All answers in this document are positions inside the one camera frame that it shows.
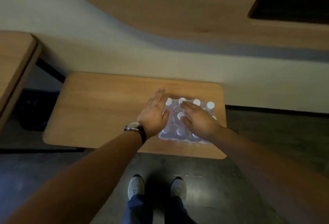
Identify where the person's right hand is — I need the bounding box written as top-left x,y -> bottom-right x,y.
180,101 -> 223,142

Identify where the person's left hand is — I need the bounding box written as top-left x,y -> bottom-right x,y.
137,89 -> 171,139

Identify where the shrink-wrapped pack of water bottles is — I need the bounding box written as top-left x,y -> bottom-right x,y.
158,97 -> 218,144

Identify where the person's right forearm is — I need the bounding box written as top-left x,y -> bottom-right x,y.
210,127 -> 329,224

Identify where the person's left forearm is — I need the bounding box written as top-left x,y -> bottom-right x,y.
5,132 -> 143,224

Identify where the person's right white shoe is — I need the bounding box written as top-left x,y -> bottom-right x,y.
170,177 -> 187,201

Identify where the person's white shoe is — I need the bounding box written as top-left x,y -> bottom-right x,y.
127,174 -> 145,201
170,177 -> 187,201

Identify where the person's left white shoe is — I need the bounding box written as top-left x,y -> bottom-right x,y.
127,174 -> 145,201

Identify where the small wooden side table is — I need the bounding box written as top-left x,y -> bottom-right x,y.
42,71 -> 227,160

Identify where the black metal table leg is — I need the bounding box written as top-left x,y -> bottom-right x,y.
35,57 -> 66,84

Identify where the black waste bin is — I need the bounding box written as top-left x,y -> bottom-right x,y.
15,89 -> 60,132

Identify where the large wooden table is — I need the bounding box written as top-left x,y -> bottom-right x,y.
0,31 -> 43,129

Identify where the black strap wristwatch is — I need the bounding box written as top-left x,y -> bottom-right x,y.
124,121 -> 147,144

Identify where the curved wooden wall panel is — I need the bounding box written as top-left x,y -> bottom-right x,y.
54,0 -> 329,52

